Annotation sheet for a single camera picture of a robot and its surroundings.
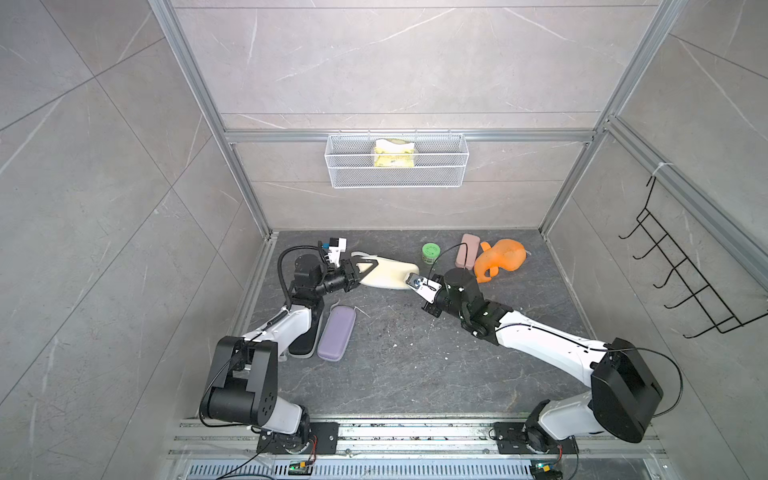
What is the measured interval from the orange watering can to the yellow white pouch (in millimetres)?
444

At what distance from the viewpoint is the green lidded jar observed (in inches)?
43.0

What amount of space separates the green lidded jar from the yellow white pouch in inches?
13.3

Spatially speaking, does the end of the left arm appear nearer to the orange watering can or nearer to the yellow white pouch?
the yellow white pouch

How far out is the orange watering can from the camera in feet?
3.48

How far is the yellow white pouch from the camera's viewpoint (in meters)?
0.88

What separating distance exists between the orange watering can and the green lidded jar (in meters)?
0.15
